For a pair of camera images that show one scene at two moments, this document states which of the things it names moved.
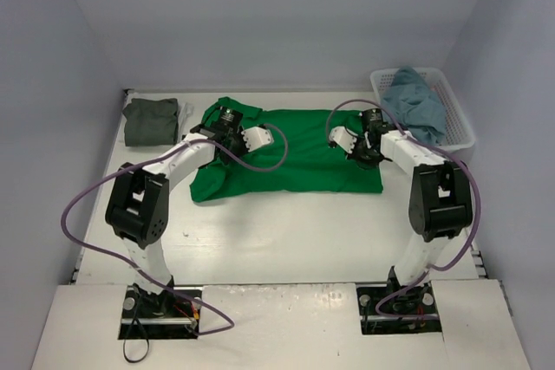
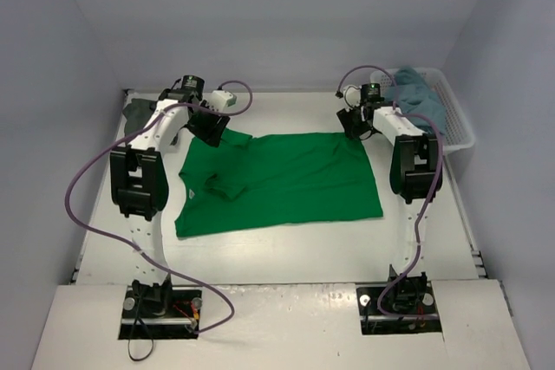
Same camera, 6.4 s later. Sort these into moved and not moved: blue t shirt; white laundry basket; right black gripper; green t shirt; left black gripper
Moved: right black gripper; left black gripper; green t shirt
Not moved: white laundry basket; blue t shirt
